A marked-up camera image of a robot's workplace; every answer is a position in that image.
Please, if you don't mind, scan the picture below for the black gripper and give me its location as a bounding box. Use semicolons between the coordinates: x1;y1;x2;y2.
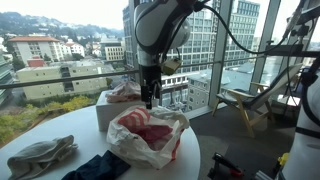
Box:
139;64;163;110

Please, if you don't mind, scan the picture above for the light pink shirt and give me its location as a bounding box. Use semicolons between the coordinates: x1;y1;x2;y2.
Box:
105;81;143;104

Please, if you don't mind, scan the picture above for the magenta shirt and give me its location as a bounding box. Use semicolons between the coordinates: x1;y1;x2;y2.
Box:
134;124;174;151

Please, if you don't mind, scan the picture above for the white red striped plastic bag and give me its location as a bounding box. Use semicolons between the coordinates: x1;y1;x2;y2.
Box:
106;105;190;170

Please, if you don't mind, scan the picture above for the navy blue shirt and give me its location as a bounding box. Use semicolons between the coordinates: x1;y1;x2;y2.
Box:
61;149;132;180

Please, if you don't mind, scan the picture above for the white rectangular box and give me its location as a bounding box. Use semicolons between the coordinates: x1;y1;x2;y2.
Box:
95;89;161;132

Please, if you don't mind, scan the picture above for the grey window mullion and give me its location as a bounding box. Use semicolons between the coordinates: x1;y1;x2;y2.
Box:
208;0;234;108
128;0;144;88
249;0;283;94

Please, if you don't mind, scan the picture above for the wooden sling chair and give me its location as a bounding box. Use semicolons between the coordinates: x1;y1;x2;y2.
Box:
211;63;304;138

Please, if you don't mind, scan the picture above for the grey window railing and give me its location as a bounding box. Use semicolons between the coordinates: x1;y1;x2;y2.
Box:
0;54;268;89

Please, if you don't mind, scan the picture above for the black red tool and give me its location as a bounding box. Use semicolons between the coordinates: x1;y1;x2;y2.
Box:
207;152;245;180

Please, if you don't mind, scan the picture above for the grey shirt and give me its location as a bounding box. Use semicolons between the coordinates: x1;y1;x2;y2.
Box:
7;134;79;180

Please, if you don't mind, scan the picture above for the small yellow object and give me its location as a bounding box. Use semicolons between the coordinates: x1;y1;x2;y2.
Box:
277;152;290;167

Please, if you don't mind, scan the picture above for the thin black camera cable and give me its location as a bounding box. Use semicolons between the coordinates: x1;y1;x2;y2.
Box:
193;0;308;56

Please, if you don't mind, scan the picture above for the black horizontal mount bar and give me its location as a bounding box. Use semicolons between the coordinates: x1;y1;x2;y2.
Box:
264;43;320;58

